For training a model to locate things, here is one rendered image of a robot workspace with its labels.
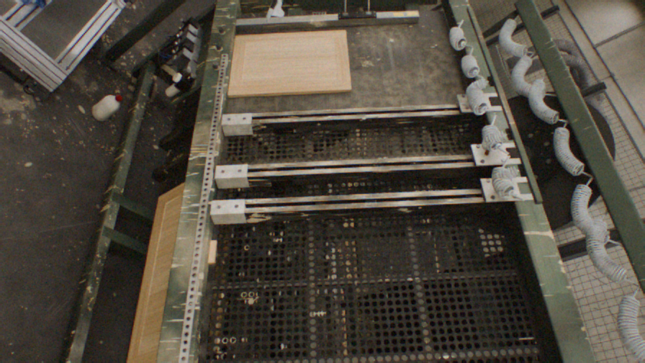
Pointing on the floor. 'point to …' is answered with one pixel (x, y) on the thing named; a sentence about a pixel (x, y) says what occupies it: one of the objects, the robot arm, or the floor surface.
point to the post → (143, 28)
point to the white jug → (106, 107)
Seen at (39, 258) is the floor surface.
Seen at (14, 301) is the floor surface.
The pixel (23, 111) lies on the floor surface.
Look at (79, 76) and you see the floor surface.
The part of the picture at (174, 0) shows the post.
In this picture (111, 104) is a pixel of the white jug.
